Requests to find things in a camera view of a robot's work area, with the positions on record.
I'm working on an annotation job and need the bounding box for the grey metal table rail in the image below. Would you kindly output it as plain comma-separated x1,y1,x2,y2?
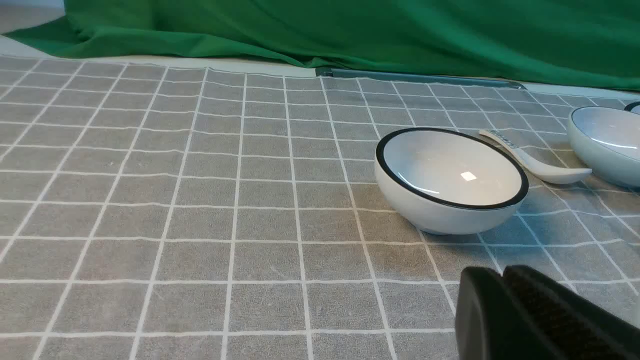
315,67,526,91

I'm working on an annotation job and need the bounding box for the white bowl black rim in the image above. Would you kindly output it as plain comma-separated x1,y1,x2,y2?
374,127,530,235

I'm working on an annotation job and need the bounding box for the grey checked tablecloth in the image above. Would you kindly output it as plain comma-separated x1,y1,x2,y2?
0,55,639,360

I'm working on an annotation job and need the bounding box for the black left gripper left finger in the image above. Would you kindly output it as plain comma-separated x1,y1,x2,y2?
455,266,558,360

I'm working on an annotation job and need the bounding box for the white ceramic spoon with print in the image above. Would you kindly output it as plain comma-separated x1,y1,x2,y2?
478,129,592,185

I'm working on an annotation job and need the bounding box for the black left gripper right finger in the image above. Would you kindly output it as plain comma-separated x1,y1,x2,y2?
502,265,639,360

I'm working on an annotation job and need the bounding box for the pale green shallow bowl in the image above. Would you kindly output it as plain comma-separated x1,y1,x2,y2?
567,101,640,188

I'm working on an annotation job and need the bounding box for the green backdrop cloth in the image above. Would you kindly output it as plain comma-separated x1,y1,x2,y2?
7,0,640,91

